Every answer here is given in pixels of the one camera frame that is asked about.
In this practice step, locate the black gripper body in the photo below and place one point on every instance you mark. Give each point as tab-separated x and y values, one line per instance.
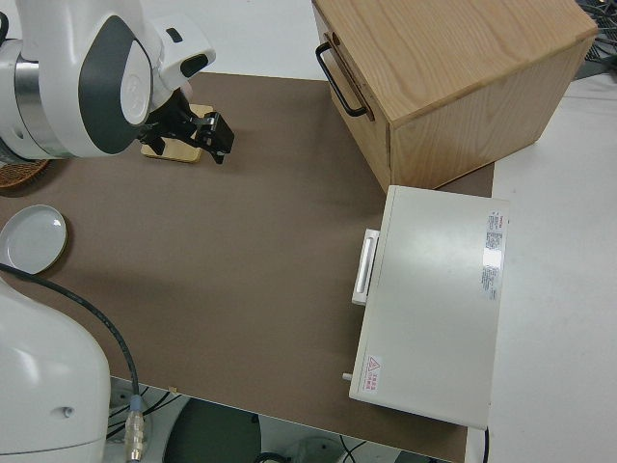
176	116

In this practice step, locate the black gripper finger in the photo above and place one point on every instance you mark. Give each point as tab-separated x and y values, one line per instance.
219	136
155	141

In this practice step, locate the gray round plate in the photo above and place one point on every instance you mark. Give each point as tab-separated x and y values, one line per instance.
34	238

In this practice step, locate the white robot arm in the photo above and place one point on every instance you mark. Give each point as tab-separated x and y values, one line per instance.
48	72

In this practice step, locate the wooden mug rack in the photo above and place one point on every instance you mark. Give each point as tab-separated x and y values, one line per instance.
180	153

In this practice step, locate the brown table mat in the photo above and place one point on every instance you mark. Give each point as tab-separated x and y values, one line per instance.
241	241

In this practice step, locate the brown wicker basket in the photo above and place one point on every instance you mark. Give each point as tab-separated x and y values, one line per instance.
19	174

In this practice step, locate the light wooden drawer cabinet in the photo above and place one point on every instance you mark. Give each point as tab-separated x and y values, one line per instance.
458	48

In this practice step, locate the white toaster oven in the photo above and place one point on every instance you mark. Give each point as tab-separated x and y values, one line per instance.
434	299

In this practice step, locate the black round floor base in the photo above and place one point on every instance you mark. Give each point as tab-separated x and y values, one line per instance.
212	434

